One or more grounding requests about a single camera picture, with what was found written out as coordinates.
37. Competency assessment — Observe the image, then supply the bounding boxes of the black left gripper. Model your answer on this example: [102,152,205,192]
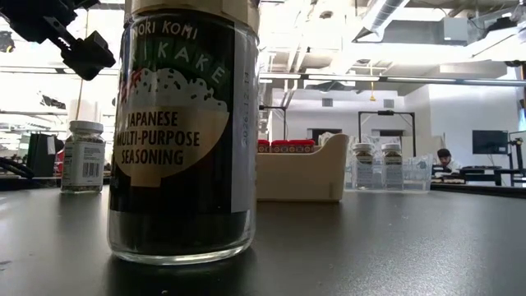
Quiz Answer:
[0,0,118,81]

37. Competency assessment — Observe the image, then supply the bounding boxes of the furikake seasoning glass jar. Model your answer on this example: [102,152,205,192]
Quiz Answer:
[106,0,261,266]

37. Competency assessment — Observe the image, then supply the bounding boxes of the white column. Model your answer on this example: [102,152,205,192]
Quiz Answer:
[67,98,103,123]

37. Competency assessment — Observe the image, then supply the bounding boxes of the black cabinet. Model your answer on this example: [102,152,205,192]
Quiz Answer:
[26,132,66,178]

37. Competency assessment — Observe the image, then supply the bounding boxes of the white plastic caddy bin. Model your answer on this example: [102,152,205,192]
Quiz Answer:
[256,133,350,203]

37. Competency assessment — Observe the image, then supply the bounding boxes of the clear plastic bin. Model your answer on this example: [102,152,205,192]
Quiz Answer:
[344,152,434,193]

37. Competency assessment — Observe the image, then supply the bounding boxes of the person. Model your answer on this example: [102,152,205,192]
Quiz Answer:
[434,147,464,173]

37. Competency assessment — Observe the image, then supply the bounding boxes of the black background desk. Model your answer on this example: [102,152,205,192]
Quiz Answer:
[459,165,526,187]

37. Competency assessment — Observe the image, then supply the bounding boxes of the black monitor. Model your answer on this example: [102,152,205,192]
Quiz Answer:
[472,129,510,155]

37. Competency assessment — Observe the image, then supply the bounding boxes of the black tripod stand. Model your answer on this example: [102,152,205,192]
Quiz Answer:
[508,130,526,169]

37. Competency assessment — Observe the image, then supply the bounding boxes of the black cable bundle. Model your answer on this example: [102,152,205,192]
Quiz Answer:
[0,155,36,180]

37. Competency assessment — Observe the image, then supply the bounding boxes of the black gantry frame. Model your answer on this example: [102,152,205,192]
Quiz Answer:
[358,109,417,158]
[258,105,288,141]

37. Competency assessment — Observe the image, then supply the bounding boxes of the yellow hanging cord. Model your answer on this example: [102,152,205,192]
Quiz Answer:
[368,61,377,103]

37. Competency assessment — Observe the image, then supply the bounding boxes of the silver ventilation duct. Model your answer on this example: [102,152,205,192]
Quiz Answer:
[352,0,408,42]

